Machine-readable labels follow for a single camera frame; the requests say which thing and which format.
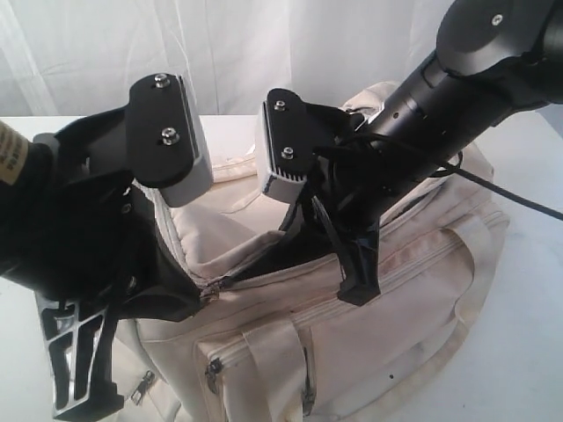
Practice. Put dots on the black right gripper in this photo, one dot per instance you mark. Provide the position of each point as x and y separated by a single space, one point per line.
331 175

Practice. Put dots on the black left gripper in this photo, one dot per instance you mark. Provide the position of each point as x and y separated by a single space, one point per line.
72 225

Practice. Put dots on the cream fabric duffel bag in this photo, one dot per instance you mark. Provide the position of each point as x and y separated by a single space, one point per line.
282 346

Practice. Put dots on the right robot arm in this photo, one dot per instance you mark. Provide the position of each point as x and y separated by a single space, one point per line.
492 59

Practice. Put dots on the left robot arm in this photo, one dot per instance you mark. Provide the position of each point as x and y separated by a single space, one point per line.
79 228

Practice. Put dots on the white backdrop curtain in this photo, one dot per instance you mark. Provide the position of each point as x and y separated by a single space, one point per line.
81 57

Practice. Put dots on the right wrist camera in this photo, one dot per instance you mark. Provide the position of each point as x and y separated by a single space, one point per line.
283 145

